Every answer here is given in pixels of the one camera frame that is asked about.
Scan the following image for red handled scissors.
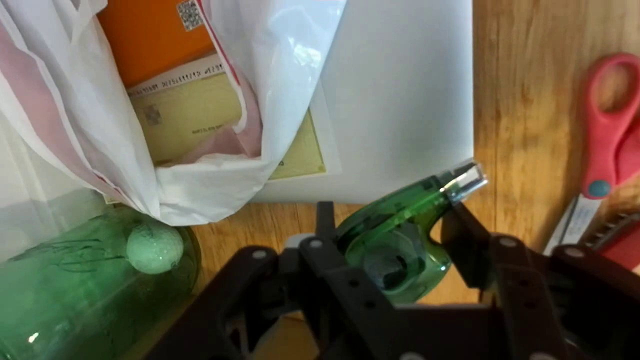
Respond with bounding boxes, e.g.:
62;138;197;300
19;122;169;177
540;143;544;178
544;52;640;256

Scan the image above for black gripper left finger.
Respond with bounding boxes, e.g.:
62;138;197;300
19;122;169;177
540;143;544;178
143;203;428;360

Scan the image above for green glass bottle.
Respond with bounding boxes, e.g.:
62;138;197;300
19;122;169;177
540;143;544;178
0;207;200;360

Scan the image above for green tippex tape roller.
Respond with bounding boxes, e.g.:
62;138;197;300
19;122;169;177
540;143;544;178
336;162;486;304

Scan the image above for orange and yellow booklet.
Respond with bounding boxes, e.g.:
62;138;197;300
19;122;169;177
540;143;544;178
98;0;336;181

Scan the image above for white envelope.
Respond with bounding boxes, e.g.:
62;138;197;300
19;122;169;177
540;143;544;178
258;0;473;205

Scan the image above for white plastic bag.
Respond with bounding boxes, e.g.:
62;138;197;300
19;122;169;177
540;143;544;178
0;0;346;227

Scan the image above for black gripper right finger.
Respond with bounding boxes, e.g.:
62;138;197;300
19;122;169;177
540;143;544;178
441;205;640;360

